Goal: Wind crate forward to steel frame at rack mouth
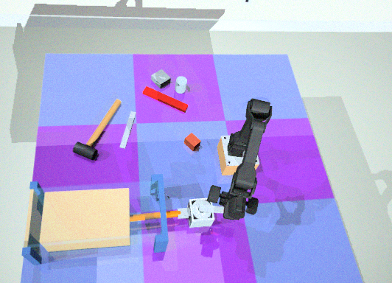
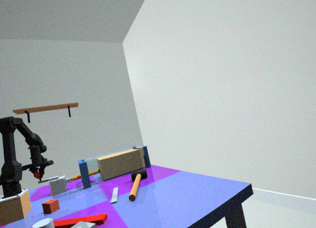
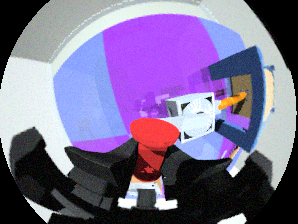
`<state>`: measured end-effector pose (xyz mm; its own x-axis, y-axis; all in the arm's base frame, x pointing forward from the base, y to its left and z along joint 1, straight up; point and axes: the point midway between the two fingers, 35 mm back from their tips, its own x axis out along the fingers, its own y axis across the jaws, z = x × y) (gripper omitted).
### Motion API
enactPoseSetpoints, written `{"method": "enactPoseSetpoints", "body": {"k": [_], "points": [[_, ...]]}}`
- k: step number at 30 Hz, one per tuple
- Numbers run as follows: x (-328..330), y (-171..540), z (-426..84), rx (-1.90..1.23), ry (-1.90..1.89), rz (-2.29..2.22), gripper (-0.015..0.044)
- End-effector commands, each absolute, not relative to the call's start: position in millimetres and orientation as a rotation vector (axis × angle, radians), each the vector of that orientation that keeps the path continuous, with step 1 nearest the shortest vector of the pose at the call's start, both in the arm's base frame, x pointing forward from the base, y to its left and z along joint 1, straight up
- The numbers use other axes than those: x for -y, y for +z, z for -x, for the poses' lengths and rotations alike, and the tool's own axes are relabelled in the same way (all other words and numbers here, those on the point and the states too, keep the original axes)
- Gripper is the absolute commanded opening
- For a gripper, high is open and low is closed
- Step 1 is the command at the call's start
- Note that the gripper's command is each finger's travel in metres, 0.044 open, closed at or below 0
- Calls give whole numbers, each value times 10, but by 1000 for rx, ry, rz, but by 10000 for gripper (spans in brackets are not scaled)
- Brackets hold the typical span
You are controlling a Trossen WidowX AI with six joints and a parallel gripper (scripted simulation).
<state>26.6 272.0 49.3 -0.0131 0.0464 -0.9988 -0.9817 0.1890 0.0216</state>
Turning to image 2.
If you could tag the mallet with grey head and wooden handle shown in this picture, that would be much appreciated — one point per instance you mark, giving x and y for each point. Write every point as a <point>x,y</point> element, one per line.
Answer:
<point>137,176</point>

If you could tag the red flat bar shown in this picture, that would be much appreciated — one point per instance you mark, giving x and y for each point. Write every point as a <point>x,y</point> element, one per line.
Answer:
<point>97,219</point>

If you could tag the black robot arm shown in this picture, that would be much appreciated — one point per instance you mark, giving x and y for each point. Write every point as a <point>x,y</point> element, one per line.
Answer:
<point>12,169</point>

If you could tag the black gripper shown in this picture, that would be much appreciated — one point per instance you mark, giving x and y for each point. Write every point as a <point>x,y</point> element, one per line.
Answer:
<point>37,162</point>

